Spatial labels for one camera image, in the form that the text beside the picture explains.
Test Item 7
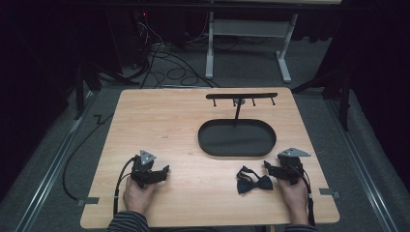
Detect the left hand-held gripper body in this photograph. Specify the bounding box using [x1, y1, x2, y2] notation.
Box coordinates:
[130, 149, 162, 189]

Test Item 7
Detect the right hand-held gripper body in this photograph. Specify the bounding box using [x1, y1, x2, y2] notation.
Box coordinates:
[276, 147, 312, 187]

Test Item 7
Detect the black bow tie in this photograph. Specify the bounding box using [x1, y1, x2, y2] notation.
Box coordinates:
[235, 165, 275, 195]

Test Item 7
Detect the black hook stand with tray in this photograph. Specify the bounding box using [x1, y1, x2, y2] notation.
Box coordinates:
[197, 92, 279, 159]

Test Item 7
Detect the person's left hand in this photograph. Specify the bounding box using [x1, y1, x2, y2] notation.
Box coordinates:
[122, 176, 160, 217]

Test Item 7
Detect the person's right hand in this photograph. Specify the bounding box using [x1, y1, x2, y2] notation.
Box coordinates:
[277, 176, 310, 226]

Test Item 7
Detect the black metal stand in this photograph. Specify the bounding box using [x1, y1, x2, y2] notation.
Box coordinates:
[290, 69, 353, 132]
[73, 59, 140, 122]

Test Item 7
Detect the left hand-held gripper black cable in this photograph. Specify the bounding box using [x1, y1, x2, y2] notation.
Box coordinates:
[112, 156, 137, 218]

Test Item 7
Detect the hand-held gripper black cable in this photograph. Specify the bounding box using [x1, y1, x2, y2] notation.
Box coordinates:
[288, 162, 317, 227]
[112, 156, 137, 218]

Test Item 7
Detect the right hand-held gripper black cable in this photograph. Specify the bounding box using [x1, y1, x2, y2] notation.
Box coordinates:
[288, 162, 317, 227]

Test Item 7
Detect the grey table bracket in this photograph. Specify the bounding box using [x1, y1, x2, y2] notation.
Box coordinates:
[75, 196, 101, 208]
[318, 188, 341, 200]

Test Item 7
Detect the metal floor rail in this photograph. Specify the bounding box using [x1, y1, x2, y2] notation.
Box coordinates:
[323, 96, 400, 232]
[13, 90, 98, 232]

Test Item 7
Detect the long black floor cable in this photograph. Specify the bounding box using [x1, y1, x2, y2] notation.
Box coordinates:
[62, 111, 114, 201]

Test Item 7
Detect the tangle of black floor cables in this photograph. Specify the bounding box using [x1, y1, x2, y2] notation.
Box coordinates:
[131, 11, 221, 90]

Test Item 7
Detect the white desk frame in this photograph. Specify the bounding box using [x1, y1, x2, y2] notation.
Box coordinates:
[204, 11, 300, 84]

